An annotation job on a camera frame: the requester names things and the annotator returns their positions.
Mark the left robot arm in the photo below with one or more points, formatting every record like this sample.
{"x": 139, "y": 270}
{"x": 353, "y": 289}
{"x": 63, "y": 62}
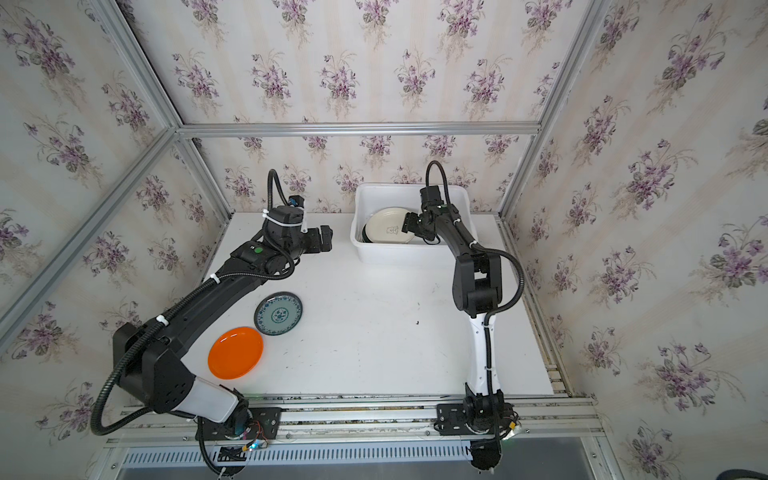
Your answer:
{"x": 149, "y": 375}

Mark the aluminium frame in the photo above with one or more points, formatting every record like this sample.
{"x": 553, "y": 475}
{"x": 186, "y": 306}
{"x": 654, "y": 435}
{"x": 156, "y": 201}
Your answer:
{"x": 181, "y": 135}

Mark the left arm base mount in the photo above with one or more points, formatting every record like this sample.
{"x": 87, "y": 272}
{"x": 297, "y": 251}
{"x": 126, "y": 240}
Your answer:
{"x": 252, "y": 428}

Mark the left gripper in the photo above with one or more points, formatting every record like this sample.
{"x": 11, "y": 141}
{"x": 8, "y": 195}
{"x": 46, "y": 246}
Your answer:
{"x": 324, "y": 238}

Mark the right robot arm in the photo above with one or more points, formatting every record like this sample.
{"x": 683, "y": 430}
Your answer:
{"x": 486, "y": 282}

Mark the teal patterned plate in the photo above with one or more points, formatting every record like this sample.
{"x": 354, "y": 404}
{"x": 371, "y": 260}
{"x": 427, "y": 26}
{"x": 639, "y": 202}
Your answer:
{"x": 278, "y": 314}

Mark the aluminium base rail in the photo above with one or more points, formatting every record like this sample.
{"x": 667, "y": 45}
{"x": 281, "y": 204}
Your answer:
{"x": 325, "y": 430}

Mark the white plastic bin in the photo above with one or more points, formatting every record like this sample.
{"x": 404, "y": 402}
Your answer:
{"x": 372, "y": 252}

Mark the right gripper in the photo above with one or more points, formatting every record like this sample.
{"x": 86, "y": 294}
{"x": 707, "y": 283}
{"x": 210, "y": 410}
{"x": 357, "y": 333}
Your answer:
{"x": 411, "y": 223}

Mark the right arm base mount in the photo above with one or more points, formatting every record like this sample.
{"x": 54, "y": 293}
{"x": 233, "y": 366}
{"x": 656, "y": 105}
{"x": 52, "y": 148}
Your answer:
{"x": 488, "y": 419}

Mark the cream plate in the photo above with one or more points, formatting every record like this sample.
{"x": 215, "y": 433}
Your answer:
{"x": 384, "y": 227}

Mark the black plate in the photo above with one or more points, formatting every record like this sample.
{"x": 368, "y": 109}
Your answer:
{"x": 365, "y": 236}

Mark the orange plate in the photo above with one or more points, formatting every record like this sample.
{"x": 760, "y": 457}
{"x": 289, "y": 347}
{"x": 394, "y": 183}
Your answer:
{"x": 235, "y": 353}

